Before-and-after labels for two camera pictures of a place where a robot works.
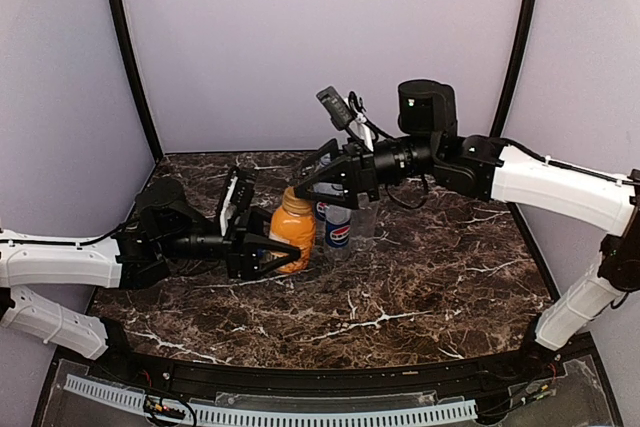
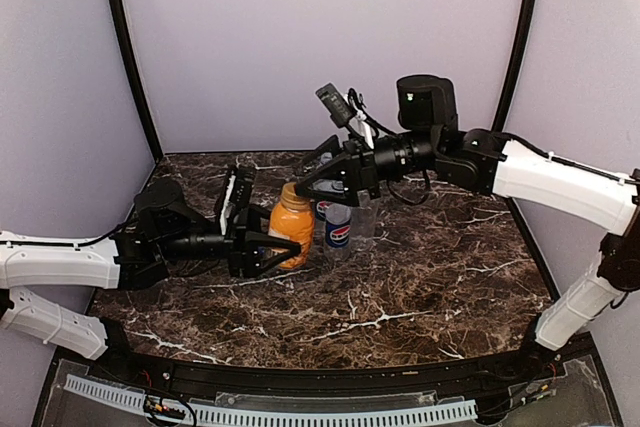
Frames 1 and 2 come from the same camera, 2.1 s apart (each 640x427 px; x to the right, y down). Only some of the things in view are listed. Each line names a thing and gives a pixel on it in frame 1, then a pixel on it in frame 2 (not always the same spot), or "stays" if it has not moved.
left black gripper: x=241 y=251 stays
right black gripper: x=356 y=171 stays
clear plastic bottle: x=364 y=222 stays
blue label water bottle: x=322 y=210 → x=332 y=212
